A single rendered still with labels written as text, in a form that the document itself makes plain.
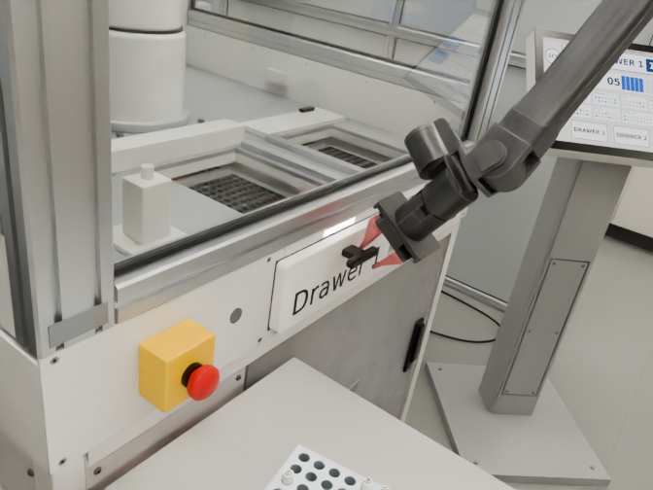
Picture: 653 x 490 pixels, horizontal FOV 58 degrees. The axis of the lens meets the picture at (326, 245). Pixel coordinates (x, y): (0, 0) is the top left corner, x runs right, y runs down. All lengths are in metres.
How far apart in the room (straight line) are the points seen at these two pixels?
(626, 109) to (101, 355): 1.35
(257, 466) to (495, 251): 2.03
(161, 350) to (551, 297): 1.39
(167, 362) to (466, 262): 2.18
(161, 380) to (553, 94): 0.57
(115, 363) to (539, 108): 0.57
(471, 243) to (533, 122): 1.91
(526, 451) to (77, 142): 1.70
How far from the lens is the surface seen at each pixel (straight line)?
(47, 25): 0.48
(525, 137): 0.77
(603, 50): 0.81
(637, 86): 1.69
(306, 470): 0.69
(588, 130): 1.56
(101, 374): 0.64
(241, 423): 0.78
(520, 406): 2.08
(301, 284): 0.82
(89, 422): 0.67
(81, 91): 0.51
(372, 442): 0.78
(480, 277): 2.70
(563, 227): 1.73
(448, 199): 0.78
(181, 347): 0.64
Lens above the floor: 1.31
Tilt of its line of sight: 27 degrees down
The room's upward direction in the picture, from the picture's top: 9 degrees clockwise
